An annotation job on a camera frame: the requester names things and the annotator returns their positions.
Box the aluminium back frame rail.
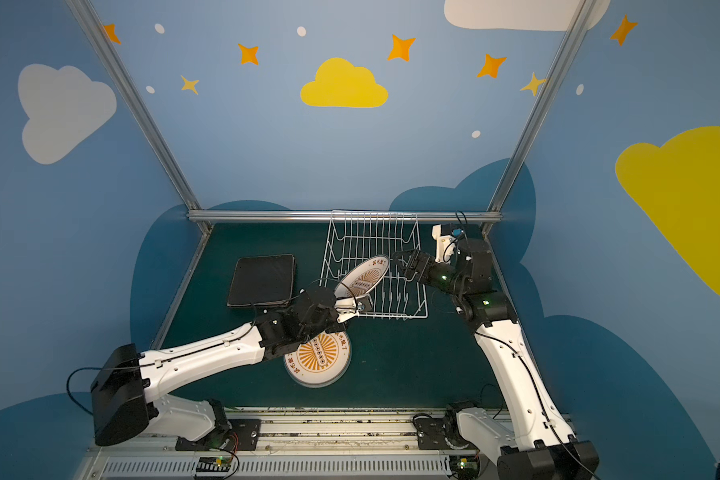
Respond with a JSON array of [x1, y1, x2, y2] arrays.
[[187, 210, 502, 223]]

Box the white round plate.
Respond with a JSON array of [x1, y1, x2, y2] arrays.
[[334, 255, 390, 299], [284, 332, 352, 389]]

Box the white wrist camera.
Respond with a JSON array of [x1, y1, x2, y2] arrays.
[[432, 224, 464, 263], [334, 296, 374, 323]]

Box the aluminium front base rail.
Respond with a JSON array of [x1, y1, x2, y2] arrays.
[[74, 407, 589, 480]]

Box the aluminium right corner post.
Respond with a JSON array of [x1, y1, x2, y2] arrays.
[[481, 0, 600, 240]]

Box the small circuit board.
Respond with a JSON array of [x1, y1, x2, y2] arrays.
[[448, 456, 480, 480], [193, 456, 233, 479]]

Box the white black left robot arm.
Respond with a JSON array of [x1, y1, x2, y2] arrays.
[[90, 286, 360, 447]]

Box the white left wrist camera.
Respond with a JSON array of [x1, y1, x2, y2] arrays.
[[334, 296, 374, 323]]

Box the aluminium left corner post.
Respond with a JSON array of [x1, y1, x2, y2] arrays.
[[66, 0, 202, 213]]

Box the aluminium corner post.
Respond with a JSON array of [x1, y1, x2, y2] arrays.
[[481, 0, 600, 240], [66, 0, 202, 213]]

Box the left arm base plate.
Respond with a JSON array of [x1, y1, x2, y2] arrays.
[[175, 419, 261, 453]]

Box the white wire dish rack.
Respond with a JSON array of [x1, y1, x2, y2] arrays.
[[319, 220, 428, 320]]

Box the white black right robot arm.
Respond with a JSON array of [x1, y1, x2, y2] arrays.
[[392, 239, 599, 479]]

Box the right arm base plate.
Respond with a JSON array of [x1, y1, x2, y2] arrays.
[[411, 413, 477, 450]]

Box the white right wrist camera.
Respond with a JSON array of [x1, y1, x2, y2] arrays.
[[432, 224, 464, 263]]

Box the right small circuit board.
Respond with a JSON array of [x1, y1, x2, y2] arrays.
[[448, 456, 480, 480]]

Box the left small circuit board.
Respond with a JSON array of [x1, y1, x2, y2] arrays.
[[193, 456, 233, 479]]

